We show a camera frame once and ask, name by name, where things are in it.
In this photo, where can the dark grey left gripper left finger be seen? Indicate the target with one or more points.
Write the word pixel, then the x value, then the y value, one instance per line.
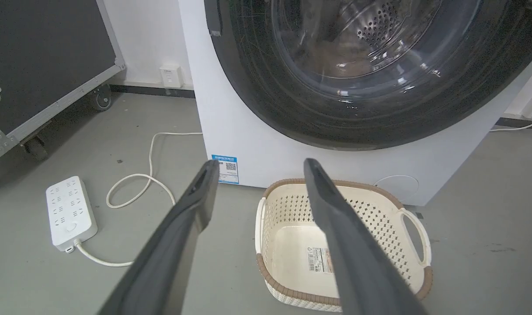
pixel 169 249

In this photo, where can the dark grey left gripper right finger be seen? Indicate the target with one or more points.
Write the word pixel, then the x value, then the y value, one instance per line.
pixel 353 249

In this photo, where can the dark round washing machine door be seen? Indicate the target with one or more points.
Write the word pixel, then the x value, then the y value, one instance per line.
pixel 366 74

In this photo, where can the white front-load washing machine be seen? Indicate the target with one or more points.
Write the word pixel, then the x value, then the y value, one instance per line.
pixel 266 144

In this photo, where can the cream plastic laundry basket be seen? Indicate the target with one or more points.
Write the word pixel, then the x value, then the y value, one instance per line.
pixel 292 249

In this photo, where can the blue energy label sticker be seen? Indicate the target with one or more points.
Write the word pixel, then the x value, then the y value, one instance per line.
pixel 226 169

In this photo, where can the white power strip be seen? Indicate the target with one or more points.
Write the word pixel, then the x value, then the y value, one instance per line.
pixel 69 213

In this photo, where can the black caster wheel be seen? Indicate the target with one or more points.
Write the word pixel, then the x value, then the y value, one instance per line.
pixel 35 147
pixel 102 98

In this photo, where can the black flight case aluminium edges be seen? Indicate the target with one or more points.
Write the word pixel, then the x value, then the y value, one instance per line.
pixel 34 65

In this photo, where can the white wall socket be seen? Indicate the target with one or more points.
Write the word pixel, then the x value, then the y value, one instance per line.
pixel 171 76

